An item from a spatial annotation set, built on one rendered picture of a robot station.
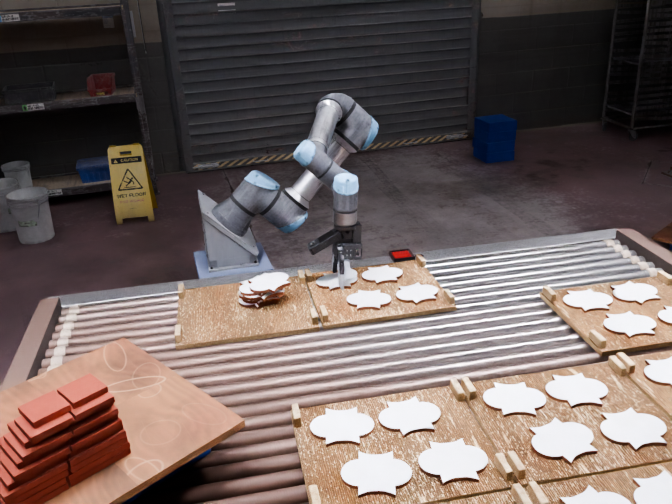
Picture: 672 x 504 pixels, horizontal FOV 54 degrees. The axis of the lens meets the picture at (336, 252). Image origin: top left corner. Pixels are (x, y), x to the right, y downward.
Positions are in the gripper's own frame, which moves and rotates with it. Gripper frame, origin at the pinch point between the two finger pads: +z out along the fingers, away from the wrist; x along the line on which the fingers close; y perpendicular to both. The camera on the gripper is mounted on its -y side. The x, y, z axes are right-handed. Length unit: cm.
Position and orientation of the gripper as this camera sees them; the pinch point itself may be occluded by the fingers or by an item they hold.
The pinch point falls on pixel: (336, 280)
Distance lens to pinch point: 216.0
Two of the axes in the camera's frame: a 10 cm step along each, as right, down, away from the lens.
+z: -0.2, 9.2, 4.0
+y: 9.8, -0.6, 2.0
